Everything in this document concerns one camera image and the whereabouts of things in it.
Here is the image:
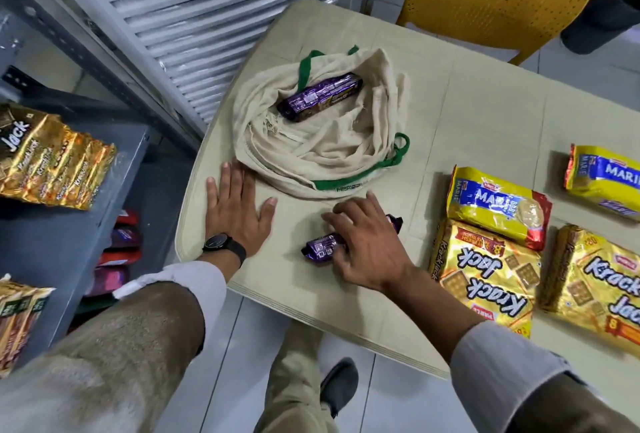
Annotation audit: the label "grey metal shelf rack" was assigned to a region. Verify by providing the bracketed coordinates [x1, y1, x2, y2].
[0, 0, 202, 378]

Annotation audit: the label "row of brown gold packs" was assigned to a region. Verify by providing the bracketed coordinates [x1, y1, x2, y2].
[0, 274, 56, 379]

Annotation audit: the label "person's left hand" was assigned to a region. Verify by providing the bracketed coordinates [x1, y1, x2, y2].
[205, 161, 278, 249]

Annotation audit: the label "person's leg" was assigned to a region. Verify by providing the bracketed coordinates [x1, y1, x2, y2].
[254, 320, 342, 433]

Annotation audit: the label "gold cracker packet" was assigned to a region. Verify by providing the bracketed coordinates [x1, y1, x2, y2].
[537, 225, 640, 349]
[428, 220, 543, 340]

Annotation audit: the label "person's black shoe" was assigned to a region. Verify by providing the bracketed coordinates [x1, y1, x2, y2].
[319, 357, 360, 419]

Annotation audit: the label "yellow biscuit packet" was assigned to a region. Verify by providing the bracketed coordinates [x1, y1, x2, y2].
[564, 143, 640, 222]
[446, 165, 553, 252]

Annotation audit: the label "black wristwatch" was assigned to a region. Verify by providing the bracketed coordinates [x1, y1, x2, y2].
[202, 233, 247, 268]

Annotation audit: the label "pile of red purple packets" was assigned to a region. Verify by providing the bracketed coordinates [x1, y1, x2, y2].
[82, 208, 144, 299]

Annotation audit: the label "person's right hand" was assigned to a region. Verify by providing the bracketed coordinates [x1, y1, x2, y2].
[321, 191, 416, 293]

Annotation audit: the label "person's left forearm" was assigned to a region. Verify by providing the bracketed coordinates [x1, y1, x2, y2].
[0, 248, 247, 433]

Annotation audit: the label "beige cloth bag green handles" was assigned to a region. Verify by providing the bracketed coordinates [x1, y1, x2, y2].
[231, 45, 411, 199]

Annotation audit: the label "grey louvered metal shutter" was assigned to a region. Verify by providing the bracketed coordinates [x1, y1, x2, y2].
[22, 0, 362, 137]

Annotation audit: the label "purple biscuit packet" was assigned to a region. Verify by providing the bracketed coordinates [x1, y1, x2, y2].
[301, 214, 404, 262]
[276, 72, 364, 122]

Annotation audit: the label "row of gold cracker packs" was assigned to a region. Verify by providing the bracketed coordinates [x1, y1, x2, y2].
[0, 102, 118, 211]

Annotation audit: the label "person's right forearm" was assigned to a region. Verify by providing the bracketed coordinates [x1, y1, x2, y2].
[382, 268, 640, 433]

